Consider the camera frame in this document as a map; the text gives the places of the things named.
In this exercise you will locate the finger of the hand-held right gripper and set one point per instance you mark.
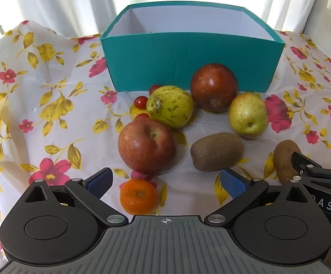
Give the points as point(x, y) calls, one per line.
point(299, 158)
point(319, 185)

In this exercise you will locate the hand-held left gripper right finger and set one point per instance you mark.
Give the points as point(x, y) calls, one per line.
point(234, 182)

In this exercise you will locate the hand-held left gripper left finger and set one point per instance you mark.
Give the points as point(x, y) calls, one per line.
point(99, 181)

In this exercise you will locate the brown kiwi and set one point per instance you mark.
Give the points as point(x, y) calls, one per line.
point(285, 159)
point(217, 151)

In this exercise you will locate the mandarin orange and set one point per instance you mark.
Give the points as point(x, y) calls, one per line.
point(138, 197)

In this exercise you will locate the streaked red apple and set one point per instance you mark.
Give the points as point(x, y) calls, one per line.
point(147, 145)

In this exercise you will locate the yellow pear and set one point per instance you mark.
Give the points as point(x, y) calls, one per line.
point(248, 114)

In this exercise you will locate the red cherry tomato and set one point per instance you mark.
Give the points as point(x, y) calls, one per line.
point(154, 89)
point(140, 101)
point(142, 116)

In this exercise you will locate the large dark red apple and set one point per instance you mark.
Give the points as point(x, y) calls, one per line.
point(214, 87)

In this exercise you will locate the spotted green pear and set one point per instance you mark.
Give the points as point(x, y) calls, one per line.
point(169, 105)

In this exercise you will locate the teal cardboard box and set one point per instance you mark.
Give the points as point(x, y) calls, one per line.
point(159, 60)

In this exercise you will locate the floral tablecloth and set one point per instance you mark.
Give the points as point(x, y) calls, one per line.
point(39, 91)

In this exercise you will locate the white curtain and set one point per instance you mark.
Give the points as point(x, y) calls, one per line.
point(68, 0)

